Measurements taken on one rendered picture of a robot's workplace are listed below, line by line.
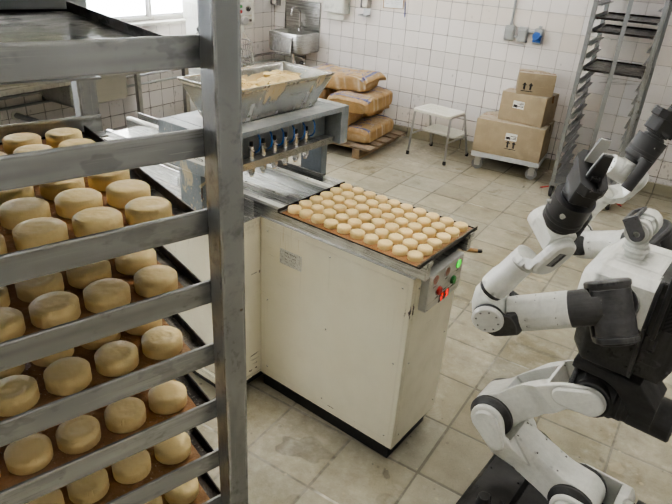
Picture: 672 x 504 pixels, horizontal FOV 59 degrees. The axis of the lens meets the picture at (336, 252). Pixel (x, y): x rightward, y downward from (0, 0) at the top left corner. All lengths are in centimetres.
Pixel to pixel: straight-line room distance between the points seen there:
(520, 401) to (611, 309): 60
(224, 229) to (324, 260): 149
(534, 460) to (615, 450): 78
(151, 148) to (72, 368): 28
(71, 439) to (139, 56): 45
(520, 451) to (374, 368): 56
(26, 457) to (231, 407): 24
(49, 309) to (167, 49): 30
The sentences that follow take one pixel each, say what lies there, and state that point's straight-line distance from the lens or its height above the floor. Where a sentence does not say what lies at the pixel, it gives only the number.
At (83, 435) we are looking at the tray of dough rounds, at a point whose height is 124.
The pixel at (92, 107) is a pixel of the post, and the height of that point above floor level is 153.
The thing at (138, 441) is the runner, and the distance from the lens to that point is 79.
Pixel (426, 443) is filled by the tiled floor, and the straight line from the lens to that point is 255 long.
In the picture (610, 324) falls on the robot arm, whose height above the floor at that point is 106.
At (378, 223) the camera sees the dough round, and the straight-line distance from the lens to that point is 207.
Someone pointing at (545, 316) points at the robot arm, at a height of 103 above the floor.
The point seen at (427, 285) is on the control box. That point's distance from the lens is 195.
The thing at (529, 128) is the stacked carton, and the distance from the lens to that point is 544.
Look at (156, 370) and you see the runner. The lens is 73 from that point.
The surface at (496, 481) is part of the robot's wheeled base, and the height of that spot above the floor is 19.
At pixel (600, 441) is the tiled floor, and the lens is 281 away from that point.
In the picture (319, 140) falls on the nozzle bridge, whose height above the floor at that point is 105.
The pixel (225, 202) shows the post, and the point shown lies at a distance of 63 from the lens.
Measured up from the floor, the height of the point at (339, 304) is 62.
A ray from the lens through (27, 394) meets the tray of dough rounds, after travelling 73.
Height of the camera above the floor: 178
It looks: 28 degrees down
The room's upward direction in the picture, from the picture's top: 4 degrees clockwise
